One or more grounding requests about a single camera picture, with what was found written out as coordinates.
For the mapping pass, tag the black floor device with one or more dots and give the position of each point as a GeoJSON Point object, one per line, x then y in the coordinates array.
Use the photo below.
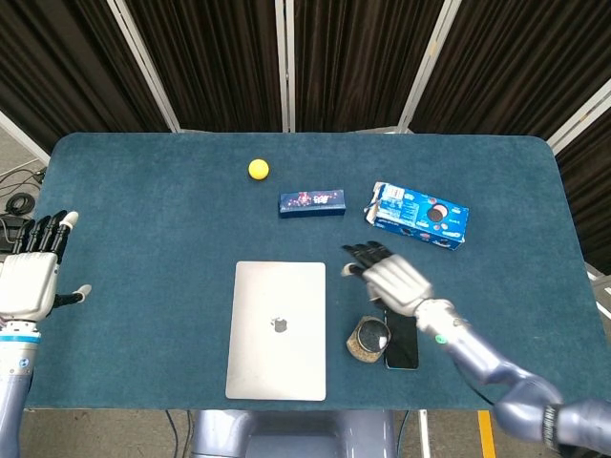
{"type": "Point", "coordinates": [12, 234]}

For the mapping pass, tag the dark pleated screen panel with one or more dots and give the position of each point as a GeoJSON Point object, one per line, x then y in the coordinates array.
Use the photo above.
{"type": "Point", "coordinates": [215, 62]}
{"type": "Point", "coordinates": [515, 62]}
{"type": "Point", "coordinates": [589, 191]}
{"type": "Point", "coordinates": [363, 62]}
{"type": "Point", "coordinates": [62, 62]}

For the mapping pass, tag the blue felt table cloth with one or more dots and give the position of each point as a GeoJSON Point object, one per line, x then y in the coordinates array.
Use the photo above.
{"type": "Point", "coordinates": [157, 286]}

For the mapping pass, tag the dark blue long box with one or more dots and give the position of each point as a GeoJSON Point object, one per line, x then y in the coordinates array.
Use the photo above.
{"type": "Point", "coordinates": [312, 205]}

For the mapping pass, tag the white table leg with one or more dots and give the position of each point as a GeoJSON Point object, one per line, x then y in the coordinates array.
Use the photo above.
{"type": "Point", "coordinates": [424, 434]}

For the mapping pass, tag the grey-blue robot torso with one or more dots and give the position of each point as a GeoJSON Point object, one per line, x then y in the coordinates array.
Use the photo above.
{"type": "Point", "coordinates": [286, 434]}

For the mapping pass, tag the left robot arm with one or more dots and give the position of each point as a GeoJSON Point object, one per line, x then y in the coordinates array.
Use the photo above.
{"type": "Point", "coordinates": [14, 381]}

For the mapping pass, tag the grain jar with black lid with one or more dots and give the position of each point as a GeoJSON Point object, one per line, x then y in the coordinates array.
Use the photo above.
{"type": "Point", "coordinates": [370, 336]}

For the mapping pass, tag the silver closed laptop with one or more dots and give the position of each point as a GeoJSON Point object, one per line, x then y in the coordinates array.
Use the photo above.
{"type": "Point", "coordinates": [277, 353]}

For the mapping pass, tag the blue Oreo cookie box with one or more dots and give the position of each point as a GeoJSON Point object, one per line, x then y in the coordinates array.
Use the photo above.
{"type": "Point", "coordinates": [420, 217]}

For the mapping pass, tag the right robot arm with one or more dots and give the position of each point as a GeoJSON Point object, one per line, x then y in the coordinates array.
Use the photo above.
{"type": "Point", "coordinates": [472, 353]}

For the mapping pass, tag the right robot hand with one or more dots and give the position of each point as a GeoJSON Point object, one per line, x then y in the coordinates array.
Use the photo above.
{"type": "Point", "coordinates": [396, 281]}

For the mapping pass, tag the yellow ball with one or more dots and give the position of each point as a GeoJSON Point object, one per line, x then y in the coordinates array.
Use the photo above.
{"type": "Point", "coordinates": [259, 169]}

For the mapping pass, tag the black smartphone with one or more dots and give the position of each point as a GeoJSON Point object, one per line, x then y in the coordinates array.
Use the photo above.
{"type": "Point", "coordinates": [403, 346]}

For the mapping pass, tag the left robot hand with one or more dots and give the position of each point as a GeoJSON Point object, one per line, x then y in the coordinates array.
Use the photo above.
{"type": "Point", "coordinates": [26, 281]}

